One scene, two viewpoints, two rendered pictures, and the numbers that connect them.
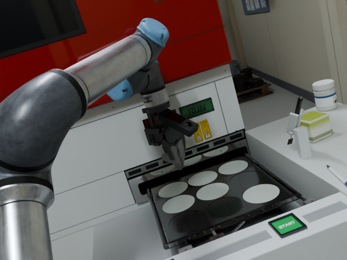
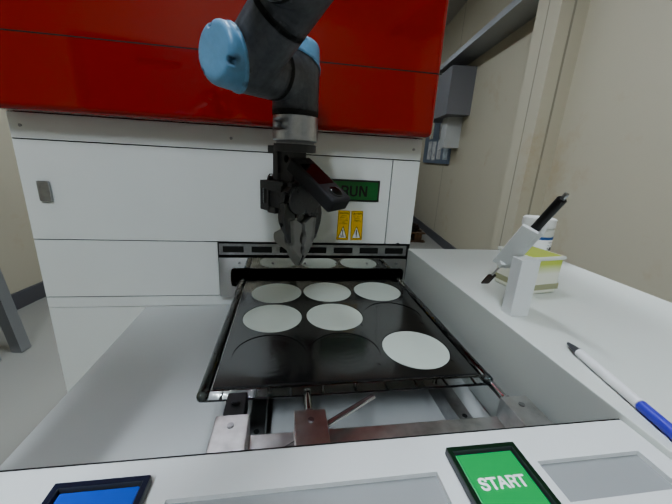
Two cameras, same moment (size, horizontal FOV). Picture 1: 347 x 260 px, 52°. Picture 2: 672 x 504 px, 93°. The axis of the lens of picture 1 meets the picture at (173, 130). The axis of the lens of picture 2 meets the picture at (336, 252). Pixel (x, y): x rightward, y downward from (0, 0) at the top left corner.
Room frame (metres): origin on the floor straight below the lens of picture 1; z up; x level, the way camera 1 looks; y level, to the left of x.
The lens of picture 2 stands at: (0.44, -0.03, 1.17)
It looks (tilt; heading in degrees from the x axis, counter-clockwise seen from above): 16 degrees down; 357
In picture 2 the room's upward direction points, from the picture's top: 3 degrees clockwise
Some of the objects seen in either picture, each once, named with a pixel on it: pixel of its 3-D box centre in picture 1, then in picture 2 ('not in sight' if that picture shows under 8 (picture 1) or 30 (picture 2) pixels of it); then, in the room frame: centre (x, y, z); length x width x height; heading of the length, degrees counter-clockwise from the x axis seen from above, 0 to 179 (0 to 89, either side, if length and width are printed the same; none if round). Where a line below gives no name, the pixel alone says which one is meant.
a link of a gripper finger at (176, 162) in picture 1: (169, 158); (285, 240); (1.01, 0.04, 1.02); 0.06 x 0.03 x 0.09; 47
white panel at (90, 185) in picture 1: (131, 153); (238, 221); (1.16, 0.16, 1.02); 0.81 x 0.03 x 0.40; 97
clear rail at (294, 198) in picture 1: (234, 221); (355, 387); (0.78, -0.08, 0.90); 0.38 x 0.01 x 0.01; 97
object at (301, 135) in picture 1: (297, 132); (516, 266); (0.88, -0.31, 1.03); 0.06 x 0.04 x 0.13; 7
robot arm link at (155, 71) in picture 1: (146, 72); (294, 79); (1.02, 0.03, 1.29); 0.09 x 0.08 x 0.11; 144
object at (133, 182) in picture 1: (191, 170); (315, 276); (1.17, -0.02, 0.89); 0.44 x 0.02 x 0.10; 97
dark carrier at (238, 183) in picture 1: (212, 191); (334, 317); (0.96, -0.06, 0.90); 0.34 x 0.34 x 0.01; 7
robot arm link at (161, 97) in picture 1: (154, 98); (293, 131); (1.02, 0.03, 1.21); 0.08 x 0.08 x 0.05
